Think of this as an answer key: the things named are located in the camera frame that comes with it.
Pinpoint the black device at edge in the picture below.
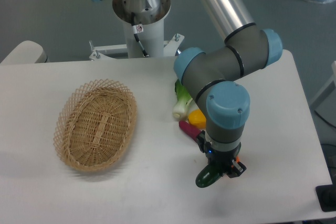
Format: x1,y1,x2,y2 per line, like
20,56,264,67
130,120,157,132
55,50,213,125
316,184,335,212

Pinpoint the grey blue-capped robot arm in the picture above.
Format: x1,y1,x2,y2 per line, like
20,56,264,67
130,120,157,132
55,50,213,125
93,0,282,187

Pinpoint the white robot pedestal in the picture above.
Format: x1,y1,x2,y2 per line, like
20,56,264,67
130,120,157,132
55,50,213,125
89,0,185,60

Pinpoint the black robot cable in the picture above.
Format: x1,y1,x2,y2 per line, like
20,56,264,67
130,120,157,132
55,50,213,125
130,12,150,58

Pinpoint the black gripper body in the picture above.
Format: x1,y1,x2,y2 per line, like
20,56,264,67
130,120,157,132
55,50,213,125
196,131,241,174

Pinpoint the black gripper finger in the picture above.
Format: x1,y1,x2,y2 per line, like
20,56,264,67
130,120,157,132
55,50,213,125
226,161,247,178

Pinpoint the woven wicker basket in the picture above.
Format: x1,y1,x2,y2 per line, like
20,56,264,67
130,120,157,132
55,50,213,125
54,79,137,172

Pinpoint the white table leg frame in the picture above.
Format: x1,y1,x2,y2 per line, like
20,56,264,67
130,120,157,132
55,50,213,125
309,61,335,129

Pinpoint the dark green cucumber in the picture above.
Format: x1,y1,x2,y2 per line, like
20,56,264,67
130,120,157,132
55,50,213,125
195,164,224,188

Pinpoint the purple sweet potato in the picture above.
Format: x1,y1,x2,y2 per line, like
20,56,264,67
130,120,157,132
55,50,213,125
178,121,201,142

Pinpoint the yellow bell pepper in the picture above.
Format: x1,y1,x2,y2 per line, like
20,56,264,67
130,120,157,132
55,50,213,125
188,109,206,129

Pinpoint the white chair armrest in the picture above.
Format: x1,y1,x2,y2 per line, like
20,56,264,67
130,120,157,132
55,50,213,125
1,40,49,66

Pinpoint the green bok choy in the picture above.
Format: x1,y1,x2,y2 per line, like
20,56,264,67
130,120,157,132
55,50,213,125
172,79,195,120

